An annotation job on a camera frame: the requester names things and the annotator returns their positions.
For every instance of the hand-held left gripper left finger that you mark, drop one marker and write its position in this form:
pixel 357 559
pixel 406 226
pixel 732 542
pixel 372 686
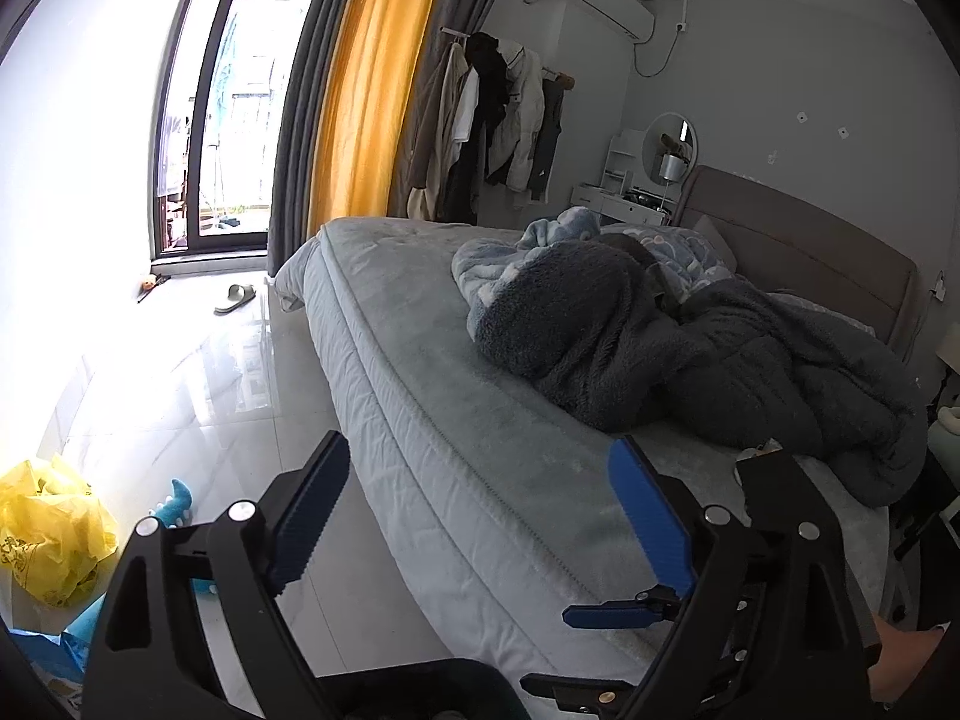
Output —
pixel 307 532

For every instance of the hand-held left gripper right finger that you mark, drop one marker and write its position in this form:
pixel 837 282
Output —
pixel 652 517

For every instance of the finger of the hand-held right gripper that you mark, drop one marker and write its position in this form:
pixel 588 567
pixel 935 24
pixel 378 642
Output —
pixel 577 688
pixel 600 616

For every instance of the person's right forearm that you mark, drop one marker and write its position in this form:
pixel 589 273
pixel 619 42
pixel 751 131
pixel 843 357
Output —
pixel 907 656

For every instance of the blue toy dinosaur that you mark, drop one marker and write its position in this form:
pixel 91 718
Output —
pixel 178 502

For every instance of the dark grey fleece blanket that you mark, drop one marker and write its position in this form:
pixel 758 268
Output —
pixel 675 375

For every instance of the bed with pale plush sheet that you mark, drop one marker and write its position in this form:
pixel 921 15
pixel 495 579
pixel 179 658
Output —
pixel 465 420

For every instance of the grey slipper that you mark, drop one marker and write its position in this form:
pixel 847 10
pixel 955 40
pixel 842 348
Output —
pixel 236 300

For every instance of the yellow plastic bag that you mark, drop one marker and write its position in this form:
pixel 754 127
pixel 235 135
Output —
pixel 52 532

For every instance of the grey pillow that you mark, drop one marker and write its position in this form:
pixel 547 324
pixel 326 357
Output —
pixel 716 240

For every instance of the blue plastic sheet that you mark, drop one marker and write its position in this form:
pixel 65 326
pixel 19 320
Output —
pixel 45 645

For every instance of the light blue printed blanket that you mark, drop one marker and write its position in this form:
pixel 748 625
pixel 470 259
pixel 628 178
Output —
pixel 495 277

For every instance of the small orange floor toy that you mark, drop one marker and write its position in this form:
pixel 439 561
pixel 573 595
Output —
pixel 150 286

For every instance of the brown upholstered headboard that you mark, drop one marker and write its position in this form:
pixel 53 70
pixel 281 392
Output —
pixel 810 255

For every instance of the white vanity desk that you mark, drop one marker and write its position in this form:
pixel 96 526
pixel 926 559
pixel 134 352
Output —
pixel 615 191

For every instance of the silver desk lamp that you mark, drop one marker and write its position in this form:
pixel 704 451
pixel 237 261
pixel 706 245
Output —
pixel 673 167

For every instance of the round mirror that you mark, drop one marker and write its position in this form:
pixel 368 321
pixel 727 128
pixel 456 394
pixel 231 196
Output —
pixel 671 139

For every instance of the dark grey hanging pants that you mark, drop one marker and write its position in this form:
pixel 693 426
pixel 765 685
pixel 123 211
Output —
pixel 547 135

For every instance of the grey curtain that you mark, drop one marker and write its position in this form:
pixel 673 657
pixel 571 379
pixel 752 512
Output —
pixel 307 127
pixel 442 0

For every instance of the white hanging jacket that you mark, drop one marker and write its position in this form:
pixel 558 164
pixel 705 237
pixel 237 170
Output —
pixel 517 127

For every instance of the beige hanging coat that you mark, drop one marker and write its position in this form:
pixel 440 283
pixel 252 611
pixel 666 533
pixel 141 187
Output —
pixel 442 135

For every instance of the yellow curtain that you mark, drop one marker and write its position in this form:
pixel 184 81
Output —
pixel 367 90

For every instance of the black hanging jacket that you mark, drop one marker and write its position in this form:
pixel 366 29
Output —
pixel 487 75

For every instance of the white air conditioner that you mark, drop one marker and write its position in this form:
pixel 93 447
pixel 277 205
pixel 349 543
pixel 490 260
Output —
pixel 611 4

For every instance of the black sliding door frame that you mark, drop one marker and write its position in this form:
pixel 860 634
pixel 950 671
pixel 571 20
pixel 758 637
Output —
pixel 202 127

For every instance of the wall clothes rail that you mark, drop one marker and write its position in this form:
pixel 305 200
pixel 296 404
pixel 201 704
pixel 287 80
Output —
pixel 555 75

